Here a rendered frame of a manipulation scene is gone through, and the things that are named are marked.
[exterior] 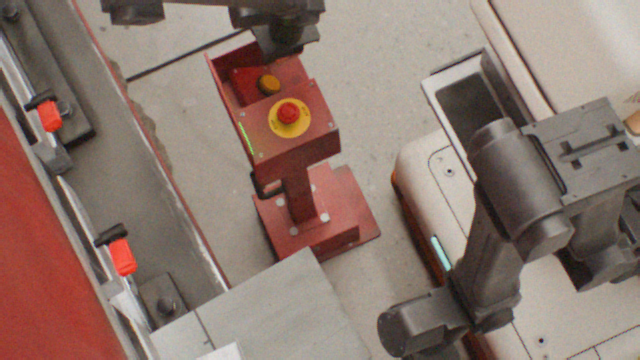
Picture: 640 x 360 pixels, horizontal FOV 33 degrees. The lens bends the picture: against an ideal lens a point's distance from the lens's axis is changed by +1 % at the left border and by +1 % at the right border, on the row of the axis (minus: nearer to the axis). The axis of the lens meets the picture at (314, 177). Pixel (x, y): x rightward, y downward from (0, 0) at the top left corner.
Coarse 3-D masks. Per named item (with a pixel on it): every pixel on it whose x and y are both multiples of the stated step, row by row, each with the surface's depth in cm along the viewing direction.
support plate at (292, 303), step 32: (256, 288) 150; (288, 288) 150; (320, 288) 149; (192, 320) 149; (224, 320) 149; (256, 320) 148; (288, 320) 148; (320, 320) 148; (160, 352) 148; (192, 352) 148; (256, 352) 147; (288, 352) 147; (320, 352) 146; (352, 352) 146
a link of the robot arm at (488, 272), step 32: (512, 128) 90; (480, 192) 94; (480, 224) 98; (544, 224) 87; (480, 256) 105; (512, 256) 103; (544, 256) 93; (480, 288) 114; (512, 288) 118; (480, 320) 124
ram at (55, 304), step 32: (0, 128) 107; (0, 160) 96; (0, 192) 88; (32, 192) 105; (0, 224) 80; (32, 224) 94; (0, 256) 74; (32, 256) 86; (64, 256) 102; (0, 288) 69; (32, 288) 79; (64, 288) 93; (0, 320) 65; (32, 320) 73; (64, 320) 85; (96, 320) 100; (0, 352) 61; (32, 352) 68; (64, 352) 78; (96, 352) 91
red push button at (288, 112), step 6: (288, 102) 180; (282, 108) 179; (288, 108) 179; (294, 108) 179; (282, 114) 179; (288, 114) 179; (294, 114) 179; (282, 120) 179; (288, 120) 178; (294, 120) 179
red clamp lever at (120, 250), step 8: (120, 224) 126; (104, 232) 126; (112, 232) 126; (120, 232) 126; (96, 240) 126; (104, 240) 126; (112, 240) 125; (120, 240) 124; (96, 248) 126; (112, 248) 123; (120, 248) 122; (128, 248) 122; (112, 256) 122; (120, 256) 121; (128, 256) 120; (120, 264) 120; (128, 264) 119; (136, 264) 120; (120, 272) 119; (128, 272) 120
